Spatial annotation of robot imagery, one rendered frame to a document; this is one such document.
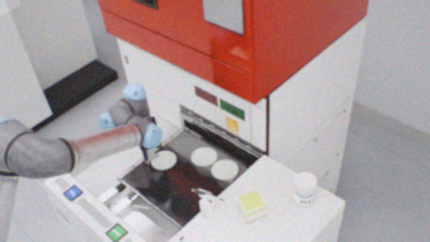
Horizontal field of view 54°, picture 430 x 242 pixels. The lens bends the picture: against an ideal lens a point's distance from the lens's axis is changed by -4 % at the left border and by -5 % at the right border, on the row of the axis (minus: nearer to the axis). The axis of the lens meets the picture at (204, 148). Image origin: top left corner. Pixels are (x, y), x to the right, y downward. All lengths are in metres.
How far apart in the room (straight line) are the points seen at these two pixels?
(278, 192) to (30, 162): 0.81
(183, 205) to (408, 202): 1.63
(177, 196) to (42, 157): 0.63
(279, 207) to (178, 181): 0.41
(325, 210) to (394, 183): 1.47
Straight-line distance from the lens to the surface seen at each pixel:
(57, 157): 1.12
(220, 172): 1.64
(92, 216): 1.54
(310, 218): 1.44
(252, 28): 1.25
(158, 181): 1.65
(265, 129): 1.53
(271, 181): 1.52
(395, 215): 2.74
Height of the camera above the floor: 2.13
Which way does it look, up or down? 45 degrees down
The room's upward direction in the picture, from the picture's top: 8 degrees counter-clockwise
